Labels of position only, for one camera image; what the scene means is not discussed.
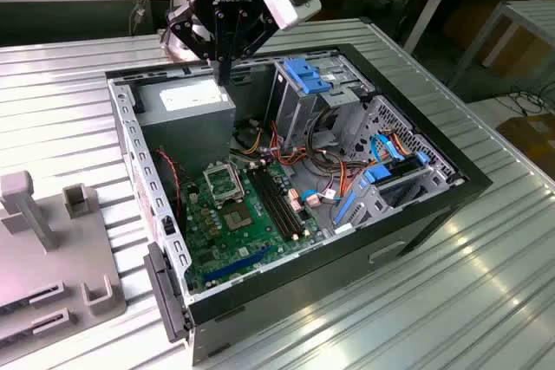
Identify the pale board connector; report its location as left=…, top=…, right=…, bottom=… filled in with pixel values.
left=287, top=187, right=304, bottom=214

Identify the coloured power wire bundle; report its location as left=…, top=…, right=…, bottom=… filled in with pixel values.
left=229, top=107, right=378, bottom=211

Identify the brown cardboard box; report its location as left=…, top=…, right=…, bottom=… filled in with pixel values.
left=441, top=0, right=555, bottom=81
left=496, top=113, right=555, bottom=167

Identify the perforated metal disk bay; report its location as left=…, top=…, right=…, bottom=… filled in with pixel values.
left=333, top=93, right=468, bottom=232

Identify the twisted coloured fan wire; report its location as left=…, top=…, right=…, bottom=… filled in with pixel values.
left=154, top=147, right=186, bottom=219

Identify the grey metal drive cage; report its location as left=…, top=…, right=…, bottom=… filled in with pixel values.
left=263, top=49, right=377, bottom=157

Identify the grey parts rack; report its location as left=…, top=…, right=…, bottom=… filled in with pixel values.
left=0, top=169, right=129, bottom=345

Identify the green motherboard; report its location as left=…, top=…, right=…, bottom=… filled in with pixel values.
left=180, top=157, right=330, bottom=295

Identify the black PC case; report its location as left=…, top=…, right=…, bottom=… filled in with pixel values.
left=105, top=42, right=494, bottom=367

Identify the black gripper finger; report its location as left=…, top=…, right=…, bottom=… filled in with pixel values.
left=225, top=8, right=278, bottom=85
left=166, top=3, right=226, bottom=85

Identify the black card retention latch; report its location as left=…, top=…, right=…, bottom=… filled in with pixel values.
left=142, top=241, right=193, bottom=344

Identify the blue SATA wire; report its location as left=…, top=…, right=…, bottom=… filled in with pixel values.
left=369, top=132, right=411, bottom=166

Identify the black RAM slot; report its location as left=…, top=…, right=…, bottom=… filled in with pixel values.
left=264, top=166, right=304, bottom=234
left=259, top=167, right=299, bottom=237
left=247, top=169, right=289, bottom=241
left=253, top=168, right=294, bottom=239

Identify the blue drive bay latch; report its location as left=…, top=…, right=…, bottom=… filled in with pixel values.
left=284, top=56, right=333, bottom=94

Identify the grey power supply unit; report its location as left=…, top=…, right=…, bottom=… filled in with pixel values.
left=133, top=74, right=238, bottom=181

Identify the hard disk in blue carrier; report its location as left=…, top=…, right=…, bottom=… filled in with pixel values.
left=362, top=151, right=431, bottom=189

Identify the wire locking lever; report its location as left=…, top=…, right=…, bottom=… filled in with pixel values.
left=228, top=153, right=245, bottom=205

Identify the blue plastic bay rail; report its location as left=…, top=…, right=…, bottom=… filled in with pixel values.
left=332, top=183, right=364, bottom=227

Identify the white metal frame table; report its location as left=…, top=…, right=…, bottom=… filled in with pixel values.
left=448, top=0, right=555, bottom=94

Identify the CPU socket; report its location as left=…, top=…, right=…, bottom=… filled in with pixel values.
left=216, top=200, right=258, bottom=235

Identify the blue expansion slot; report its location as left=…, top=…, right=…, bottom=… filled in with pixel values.
left=202, top=244, right=274, bottom=283

